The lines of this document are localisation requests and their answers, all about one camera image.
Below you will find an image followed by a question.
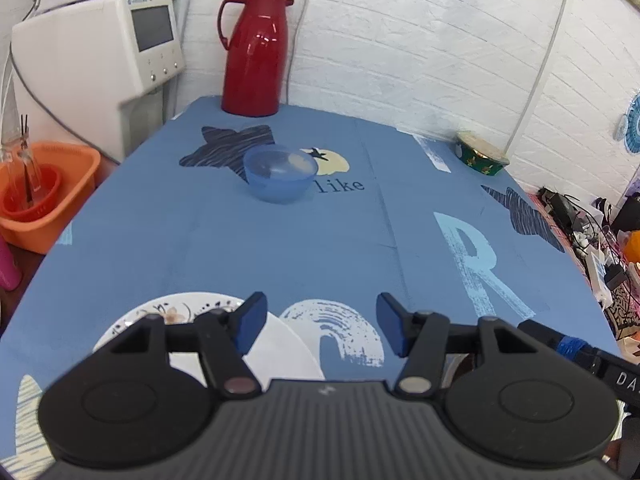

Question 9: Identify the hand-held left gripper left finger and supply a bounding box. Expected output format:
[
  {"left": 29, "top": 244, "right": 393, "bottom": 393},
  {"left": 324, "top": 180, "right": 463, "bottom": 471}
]
[{"left": 107, "top": 291, "right": 268, "bottom": 399}]

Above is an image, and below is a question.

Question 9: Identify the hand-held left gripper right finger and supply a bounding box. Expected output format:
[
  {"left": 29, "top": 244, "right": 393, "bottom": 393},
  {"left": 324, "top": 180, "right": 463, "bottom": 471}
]
[{"left": 375, "top": 292, "right": 539, "bottom": 397}]

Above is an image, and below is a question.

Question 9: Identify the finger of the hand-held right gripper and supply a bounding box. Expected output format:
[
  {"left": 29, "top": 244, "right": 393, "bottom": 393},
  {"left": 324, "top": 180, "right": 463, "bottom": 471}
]
[{"left": 517, "top": 319, "right": 597, "bottom": 372}]

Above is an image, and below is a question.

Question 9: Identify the white floral plate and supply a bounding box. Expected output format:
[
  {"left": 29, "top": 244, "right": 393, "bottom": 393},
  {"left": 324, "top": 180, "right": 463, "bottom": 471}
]
[{"left": 92, "top": 292, "right": 326, "bottom": 386}]

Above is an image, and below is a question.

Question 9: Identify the blue plastic bowl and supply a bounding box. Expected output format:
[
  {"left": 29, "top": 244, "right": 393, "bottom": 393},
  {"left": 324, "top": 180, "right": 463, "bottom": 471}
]
[{"left": 243, "top": 146, "right": 320, "bottom": 205}]

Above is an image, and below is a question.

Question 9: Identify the black patterned cloth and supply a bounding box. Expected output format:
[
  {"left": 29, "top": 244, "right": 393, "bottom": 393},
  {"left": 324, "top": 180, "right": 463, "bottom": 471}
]
[{"left": 604, "top": 285, "right": 640, "bottom": 342}]

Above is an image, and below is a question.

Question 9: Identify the blue printed tablecloth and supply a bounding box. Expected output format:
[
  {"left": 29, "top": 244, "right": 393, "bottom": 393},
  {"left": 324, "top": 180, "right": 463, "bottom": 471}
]
[{"left": 0, "top": 95, "right": 623, "bottom": 480}]

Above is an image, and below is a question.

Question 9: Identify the white power strip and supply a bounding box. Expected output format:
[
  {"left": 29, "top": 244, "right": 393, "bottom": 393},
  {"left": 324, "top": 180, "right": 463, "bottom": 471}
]
[{"left": 585, "top": 250, "right": 614, "bottom": 307}]

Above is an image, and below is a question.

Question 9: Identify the black power adapter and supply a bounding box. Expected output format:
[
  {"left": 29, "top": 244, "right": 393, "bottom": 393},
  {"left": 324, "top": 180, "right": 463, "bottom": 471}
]
[{"left": 604, "top": 262, "right": 627, "bottom": 289}]

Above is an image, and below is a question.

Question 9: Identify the green bowl with gold rim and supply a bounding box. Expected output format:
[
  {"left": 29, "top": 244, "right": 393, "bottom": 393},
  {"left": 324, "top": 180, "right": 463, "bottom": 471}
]
[{"left": 456, "top": 131, "right": 511, "bottom": 177}]

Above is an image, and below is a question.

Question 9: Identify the orange plastic basin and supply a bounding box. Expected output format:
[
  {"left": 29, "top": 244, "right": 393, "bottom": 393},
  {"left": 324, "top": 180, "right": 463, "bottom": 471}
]
[{"left": 0, "top": 141, "right": 101, "bottom": 255}]

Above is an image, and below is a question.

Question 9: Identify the large blue paper fan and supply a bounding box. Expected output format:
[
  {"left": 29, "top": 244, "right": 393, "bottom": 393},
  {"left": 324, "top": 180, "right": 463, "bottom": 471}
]
[{"left": 614, "top": 89, "right": 640, "bottom": 154}]

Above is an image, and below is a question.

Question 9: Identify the small red basket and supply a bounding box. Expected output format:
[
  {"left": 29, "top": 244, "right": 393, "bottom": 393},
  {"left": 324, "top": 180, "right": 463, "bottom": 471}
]
[{"left": 2, "top": 164, "right": 64, "bottom": 222}]

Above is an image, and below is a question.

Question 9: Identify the pink bottle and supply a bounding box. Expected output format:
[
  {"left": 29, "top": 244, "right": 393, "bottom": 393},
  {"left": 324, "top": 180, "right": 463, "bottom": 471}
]
[{"left": 0, "top": 235, "right": 23, "bottom": 291}]

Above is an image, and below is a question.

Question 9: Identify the red thermos jug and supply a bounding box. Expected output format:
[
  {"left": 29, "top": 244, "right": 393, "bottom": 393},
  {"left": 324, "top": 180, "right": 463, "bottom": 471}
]
[{"left": 217, "top": 0, "right": 292, "bottom": 117}]

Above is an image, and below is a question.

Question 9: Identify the clear glass bottle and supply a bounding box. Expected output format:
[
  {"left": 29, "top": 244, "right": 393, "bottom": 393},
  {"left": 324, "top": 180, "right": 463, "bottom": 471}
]
[{"left": 0, "top": 115, "right": 44, "bottom": 206}]

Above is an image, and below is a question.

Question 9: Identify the white appliance with screen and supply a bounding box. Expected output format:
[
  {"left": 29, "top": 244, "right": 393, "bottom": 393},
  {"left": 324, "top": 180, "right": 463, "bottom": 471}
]
[{"left": 11, "top": 0, "right": 187, "bottom": 164}]

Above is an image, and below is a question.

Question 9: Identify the tangle of black cables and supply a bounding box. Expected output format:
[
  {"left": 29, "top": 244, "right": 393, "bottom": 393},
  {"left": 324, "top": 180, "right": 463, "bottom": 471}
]
[{"left": 537, "top": 187, "right": 621, "bottom": 256}]

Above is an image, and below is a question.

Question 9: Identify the grey appliance cable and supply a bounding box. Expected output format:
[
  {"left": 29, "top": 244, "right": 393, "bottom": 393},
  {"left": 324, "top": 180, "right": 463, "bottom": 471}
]
[{"left": 9, "top": 40, "right": 122, "bottom": 165}]

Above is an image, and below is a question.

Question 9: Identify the white wall pipe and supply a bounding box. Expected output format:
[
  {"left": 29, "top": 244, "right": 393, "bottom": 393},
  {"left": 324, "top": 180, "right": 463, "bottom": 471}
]
[{"left": 502, "top": 0, "right": 579, "bottom": 159}]

